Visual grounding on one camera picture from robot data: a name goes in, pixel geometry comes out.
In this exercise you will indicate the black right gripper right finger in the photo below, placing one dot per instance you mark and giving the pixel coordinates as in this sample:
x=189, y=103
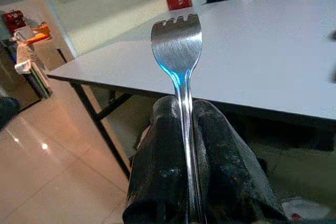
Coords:
x=231, y=161

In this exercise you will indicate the dark side shelf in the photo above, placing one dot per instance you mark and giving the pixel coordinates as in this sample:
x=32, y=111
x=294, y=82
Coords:
x=25, y=72

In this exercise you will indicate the white cloth piece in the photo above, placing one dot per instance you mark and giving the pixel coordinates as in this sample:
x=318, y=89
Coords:
x=307, y=209

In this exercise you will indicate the silver metal fork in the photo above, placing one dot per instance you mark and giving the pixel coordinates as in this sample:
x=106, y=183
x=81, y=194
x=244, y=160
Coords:
x=176, y=45

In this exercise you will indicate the red tool case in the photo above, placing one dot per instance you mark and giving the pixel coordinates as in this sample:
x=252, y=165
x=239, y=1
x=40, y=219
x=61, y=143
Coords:
x=14, y=20

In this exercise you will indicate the orange plastic tool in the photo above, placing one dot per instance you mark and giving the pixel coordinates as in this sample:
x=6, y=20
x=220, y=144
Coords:
x=39, y=33

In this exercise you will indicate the grey folding table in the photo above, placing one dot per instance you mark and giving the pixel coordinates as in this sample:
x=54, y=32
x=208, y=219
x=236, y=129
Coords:
x=236, y=58

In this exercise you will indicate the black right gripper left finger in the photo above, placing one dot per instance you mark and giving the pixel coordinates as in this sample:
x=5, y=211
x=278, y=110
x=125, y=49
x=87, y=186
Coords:
x=157, y=155

